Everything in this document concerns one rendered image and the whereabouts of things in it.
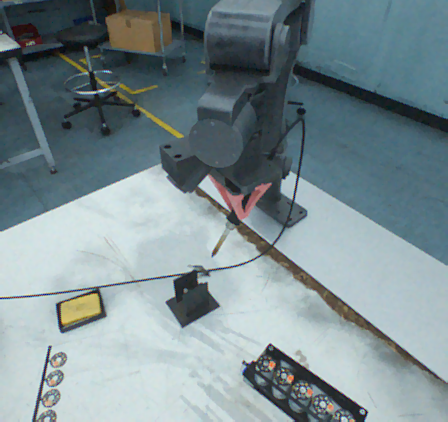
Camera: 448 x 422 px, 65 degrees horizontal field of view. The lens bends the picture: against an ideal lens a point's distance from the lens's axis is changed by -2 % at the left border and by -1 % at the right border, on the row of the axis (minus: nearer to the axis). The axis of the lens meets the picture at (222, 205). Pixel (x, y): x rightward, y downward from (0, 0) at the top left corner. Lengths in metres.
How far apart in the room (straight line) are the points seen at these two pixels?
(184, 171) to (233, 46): 0.14
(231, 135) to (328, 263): 0.43
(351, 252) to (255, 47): 0.49
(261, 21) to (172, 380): 0.48
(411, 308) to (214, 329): 0.34
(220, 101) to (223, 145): 0.04
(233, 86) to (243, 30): 0.05
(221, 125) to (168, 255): 0.42
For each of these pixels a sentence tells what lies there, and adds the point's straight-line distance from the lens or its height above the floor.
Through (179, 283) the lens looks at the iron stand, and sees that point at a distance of 0.61.
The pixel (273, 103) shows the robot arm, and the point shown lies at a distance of 0.68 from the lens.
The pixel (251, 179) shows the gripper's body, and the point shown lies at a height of 1.01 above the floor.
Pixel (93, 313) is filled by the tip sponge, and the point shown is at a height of 0.76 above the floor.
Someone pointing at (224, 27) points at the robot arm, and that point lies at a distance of 0.40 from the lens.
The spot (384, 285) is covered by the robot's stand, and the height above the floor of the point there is 0.75.
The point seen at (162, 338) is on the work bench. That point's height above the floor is 0.75.
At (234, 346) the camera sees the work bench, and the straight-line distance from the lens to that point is 0.61.
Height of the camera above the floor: 1.29
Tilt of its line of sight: 41 degrees down
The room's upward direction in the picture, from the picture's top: straight up
